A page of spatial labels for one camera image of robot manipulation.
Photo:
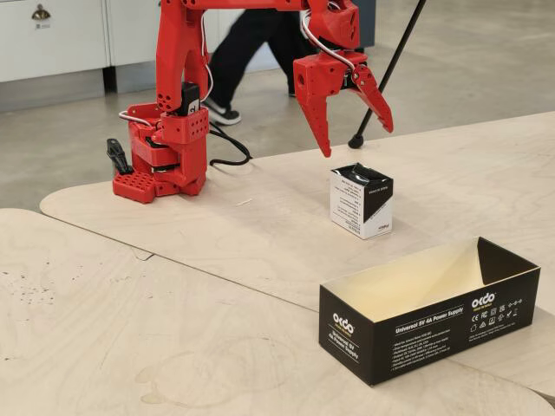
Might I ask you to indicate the white cabinet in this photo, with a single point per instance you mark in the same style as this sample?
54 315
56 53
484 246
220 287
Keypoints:
65 39

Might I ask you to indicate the red perforated robot base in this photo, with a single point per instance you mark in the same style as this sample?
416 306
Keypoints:
173 160

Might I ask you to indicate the person in dark trousers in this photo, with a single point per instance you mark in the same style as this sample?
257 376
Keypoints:
243 56

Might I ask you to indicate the red robot arm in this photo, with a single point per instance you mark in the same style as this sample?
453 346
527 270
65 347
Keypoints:
178 52

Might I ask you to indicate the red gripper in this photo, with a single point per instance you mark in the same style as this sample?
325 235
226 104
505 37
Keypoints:
313 77

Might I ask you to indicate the dark grey wheeled cabinet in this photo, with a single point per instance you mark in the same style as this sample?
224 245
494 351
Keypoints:
367 21

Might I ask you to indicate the black table clamp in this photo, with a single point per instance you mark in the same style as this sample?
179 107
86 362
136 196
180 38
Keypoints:
118 156

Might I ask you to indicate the small black white box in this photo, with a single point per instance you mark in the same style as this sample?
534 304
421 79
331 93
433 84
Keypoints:
355 203

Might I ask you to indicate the black tripod leg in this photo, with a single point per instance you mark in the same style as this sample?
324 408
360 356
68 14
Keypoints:
390 69

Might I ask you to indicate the large open black yellow box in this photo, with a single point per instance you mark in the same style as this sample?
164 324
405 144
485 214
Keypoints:
425 333

